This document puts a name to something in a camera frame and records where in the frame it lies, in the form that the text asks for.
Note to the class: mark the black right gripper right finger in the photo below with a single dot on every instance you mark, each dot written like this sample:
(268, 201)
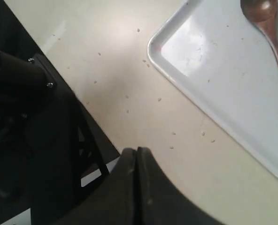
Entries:
(159, 201)

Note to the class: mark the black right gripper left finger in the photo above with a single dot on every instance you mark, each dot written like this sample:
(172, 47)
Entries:
(113, 202)

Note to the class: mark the dark red wooden spoon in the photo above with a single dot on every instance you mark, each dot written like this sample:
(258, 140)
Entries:
(262, 14)

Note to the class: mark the white rectangular plastic tray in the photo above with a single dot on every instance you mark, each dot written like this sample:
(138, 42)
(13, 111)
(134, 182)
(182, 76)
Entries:
(225, 66)

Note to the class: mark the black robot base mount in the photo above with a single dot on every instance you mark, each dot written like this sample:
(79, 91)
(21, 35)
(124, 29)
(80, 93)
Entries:
(53, 154)

